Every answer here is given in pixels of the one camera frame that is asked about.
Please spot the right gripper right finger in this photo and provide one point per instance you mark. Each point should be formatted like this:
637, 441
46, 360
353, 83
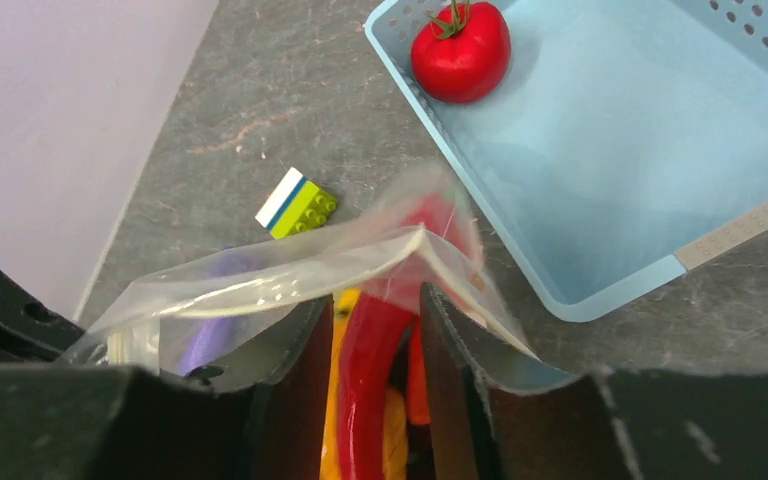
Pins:
464, 364

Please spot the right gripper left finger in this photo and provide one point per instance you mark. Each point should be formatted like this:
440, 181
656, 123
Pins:
274, 389

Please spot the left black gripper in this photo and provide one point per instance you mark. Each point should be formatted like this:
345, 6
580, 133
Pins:
29, 331

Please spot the orange toy croissant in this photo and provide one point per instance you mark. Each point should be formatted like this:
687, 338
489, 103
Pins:
376, 390

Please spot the clear dotted zip top bag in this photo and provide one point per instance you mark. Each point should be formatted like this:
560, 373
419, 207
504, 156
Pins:
424, 213

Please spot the red toy chili pepper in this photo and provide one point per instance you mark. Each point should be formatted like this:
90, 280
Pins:
400, 285

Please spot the light blue plastic basket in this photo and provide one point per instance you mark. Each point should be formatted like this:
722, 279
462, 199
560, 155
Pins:
626, 146

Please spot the red toy tomato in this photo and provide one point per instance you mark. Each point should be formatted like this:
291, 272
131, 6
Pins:
463, 53

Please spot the purple toy microphone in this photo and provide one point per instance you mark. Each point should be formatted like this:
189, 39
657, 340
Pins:
210, 340

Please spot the white green block stack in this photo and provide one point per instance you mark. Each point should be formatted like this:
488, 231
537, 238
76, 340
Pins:
296, 205

